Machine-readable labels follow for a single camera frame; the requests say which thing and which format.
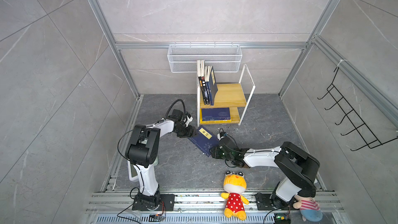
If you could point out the yellow cartoon book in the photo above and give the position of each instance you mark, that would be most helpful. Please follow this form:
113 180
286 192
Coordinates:
214 122

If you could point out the black wire hook rack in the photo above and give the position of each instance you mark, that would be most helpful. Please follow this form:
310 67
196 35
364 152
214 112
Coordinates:
352 117

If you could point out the black wolf cover book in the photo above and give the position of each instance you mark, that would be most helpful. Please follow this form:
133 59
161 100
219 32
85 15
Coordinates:
206 97

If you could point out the blue book Lunyu label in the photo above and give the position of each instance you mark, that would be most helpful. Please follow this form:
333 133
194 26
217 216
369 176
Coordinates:
213 85

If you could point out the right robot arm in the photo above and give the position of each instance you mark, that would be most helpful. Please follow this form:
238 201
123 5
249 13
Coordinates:
299 167

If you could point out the striped plush doll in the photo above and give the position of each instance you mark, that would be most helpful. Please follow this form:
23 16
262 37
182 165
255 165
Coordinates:
309 208

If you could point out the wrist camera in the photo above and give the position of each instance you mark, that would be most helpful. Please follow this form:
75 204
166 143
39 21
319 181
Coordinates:
221 135
187 119

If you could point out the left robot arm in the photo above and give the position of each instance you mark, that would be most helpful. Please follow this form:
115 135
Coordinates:
142 150

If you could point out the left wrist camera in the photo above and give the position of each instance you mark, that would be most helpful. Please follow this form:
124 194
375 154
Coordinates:
187 119

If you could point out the blue book hidden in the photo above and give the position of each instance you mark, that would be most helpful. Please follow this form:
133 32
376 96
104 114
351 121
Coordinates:
216 114

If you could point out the blue book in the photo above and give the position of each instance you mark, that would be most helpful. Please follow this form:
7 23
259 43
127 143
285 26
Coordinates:
207 78
204 140

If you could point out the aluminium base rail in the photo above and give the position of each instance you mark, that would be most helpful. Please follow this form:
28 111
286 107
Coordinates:
185 207

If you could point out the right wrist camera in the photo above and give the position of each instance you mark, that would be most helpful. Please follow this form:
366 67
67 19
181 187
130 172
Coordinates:
221 135

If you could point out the yellow plush toy red dress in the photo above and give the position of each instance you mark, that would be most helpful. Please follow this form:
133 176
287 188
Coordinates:
234 186

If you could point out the white wooden two-tier shelf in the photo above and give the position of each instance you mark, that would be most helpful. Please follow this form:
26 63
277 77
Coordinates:
229 95

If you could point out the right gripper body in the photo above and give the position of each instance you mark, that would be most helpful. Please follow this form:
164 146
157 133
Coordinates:
219 154

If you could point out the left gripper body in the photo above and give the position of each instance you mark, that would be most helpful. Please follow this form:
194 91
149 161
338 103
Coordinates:
186 131

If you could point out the white thermometer display device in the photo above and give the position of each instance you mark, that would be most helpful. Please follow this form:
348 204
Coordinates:
132 173

